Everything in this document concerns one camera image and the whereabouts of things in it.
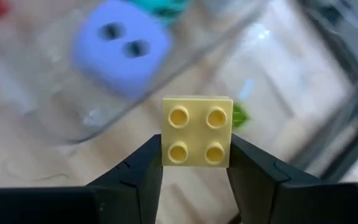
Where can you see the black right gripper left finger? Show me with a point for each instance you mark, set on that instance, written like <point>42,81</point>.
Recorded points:
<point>120,196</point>

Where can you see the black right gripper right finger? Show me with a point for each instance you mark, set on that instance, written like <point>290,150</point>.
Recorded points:
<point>275,196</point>

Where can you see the green small brick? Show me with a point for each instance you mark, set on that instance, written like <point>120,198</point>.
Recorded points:
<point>240,116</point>

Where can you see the yellow small brick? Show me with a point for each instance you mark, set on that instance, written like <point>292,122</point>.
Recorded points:
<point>197,133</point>

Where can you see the purple foam die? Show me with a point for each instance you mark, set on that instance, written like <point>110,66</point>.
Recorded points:
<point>117,71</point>

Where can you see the teal foam die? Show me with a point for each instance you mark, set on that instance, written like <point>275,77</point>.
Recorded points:
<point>163,9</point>

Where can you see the clear plastic bin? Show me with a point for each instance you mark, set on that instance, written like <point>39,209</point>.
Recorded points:
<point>275,77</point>
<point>36,77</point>

